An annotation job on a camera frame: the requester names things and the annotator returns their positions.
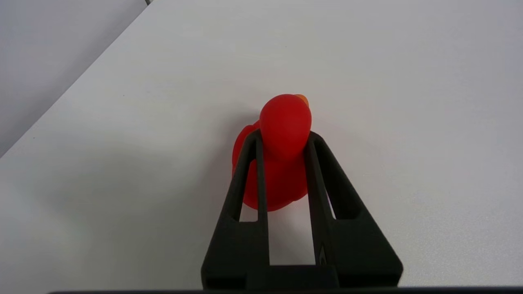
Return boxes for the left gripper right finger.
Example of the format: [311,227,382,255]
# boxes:
[304,131,404,289]

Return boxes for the red rubber duck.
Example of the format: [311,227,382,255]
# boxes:
[232,94,313,212]

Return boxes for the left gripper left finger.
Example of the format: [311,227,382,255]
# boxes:
[201,129,270,290]

